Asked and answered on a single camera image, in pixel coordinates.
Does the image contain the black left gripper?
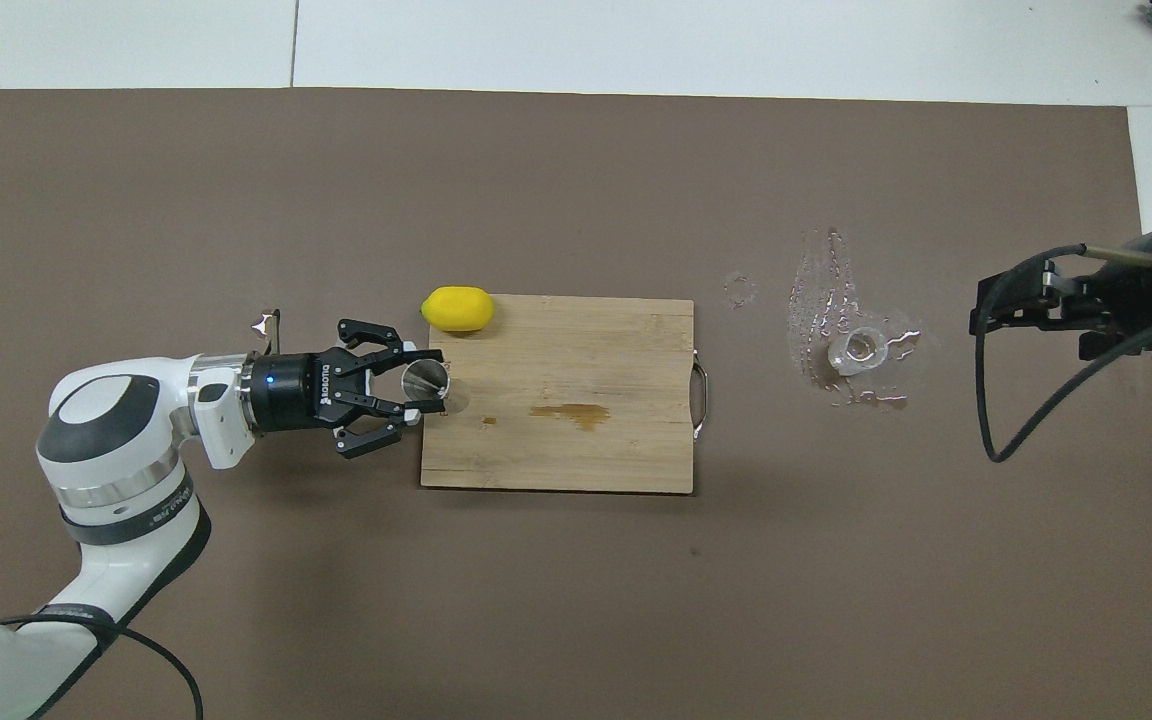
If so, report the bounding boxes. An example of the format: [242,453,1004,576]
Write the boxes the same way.
[246,317,448,462]

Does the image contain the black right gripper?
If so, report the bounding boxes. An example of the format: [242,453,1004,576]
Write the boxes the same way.
[969,257,1152,362]

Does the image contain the steel double jigger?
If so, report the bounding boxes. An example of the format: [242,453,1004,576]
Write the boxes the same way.
[401,358,473,419]

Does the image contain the small clear glass cup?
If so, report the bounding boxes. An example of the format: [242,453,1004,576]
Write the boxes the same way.
[828,325,889,379]

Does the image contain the yellow lemon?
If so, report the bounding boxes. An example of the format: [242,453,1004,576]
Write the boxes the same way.
[420,286,495,333]

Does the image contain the wooden cutting board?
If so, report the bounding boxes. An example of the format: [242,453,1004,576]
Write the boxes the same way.
[420,294,710,494]

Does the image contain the brown table mat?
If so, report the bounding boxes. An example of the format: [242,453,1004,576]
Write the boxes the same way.
[0,88,1152,720]

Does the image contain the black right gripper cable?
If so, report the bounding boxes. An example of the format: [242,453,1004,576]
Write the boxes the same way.
[972,243,1152,493]

